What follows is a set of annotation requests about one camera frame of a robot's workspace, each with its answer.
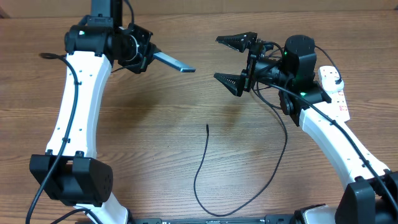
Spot white charger adapter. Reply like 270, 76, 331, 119
321, 76, 345, 93

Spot black charger cable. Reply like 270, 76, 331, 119
193, 44, 343, 218

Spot white power strip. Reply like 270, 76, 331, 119
317, 65, 351, 123

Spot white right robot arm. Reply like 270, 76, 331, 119
215, 32, 397, 223

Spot blue smartphone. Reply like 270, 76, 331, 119
153, 52, 196, 73

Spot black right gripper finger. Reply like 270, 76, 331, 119
216, 32, 257, 52
213, 73, 246, 96

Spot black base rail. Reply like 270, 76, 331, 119
74, 203, 340, 224

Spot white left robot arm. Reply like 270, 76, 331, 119
29, 0, 158, 223

